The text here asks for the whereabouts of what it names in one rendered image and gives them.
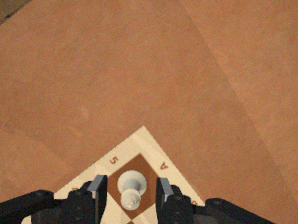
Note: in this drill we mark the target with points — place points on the brown and cream chessboard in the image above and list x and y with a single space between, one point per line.
142 153

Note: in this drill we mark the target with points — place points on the white chess piece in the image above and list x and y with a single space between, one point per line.
133 181

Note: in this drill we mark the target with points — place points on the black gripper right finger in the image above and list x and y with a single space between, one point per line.
215 211

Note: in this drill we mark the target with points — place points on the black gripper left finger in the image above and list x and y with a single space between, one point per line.
44 209

